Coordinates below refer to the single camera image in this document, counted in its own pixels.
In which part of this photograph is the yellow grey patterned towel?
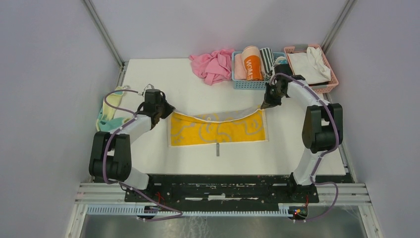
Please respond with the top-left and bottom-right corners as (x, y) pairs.
(167, 106), (268, 147)

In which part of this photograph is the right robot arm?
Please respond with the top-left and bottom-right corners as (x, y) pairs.
(261, 64), (343, 202)

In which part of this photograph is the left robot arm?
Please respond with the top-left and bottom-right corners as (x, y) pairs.
(89, 88), (175, 202)

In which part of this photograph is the black white striped rolled towel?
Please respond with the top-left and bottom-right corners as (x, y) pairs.
(260, 48), (274, 80)

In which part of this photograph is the white teal rolled towel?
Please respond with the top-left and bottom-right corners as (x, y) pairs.
(274, 56), (288, 65)

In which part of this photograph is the blue plastic basket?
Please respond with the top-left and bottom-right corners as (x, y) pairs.
(231, 51), (286, 90)

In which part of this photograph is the pale pink rolled towel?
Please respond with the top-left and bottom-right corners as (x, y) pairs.
(234, 53), (247, 80)

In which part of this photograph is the orange rolled towel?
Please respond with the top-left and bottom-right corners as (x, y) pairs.
(242, 46), (263, 81)

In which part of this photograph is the white folded cloth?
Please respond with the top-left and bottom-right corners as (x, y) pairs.
(287, 47), (331, 85)

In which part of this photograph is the pink plastic basket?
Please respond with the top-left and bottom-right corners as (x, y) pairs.
(284, 44), (339, 94)

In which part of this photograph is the pale yellow teal towel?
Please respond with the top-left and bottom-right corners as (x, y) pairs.
(96, 86), (131, 132)

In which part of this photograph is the crumpled pink towel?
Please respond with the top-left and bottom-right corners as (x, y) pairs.
(188, 49), (234, 86)

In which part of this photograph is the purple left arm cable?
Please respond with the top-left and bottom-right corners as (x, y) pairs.
(101, 88), (183, 223)

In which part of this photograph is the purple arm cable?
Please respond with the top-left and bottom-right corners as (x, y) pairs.
(101, 88), (183, 223)
(269, 72), (340, 223)

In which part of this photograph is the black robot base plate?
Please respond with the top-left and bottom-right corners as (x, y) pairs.
(93, 174), (355, 213)

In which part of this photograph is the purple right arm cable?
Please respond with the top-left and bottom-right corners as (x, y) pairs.
(269, 72), (340, 223)

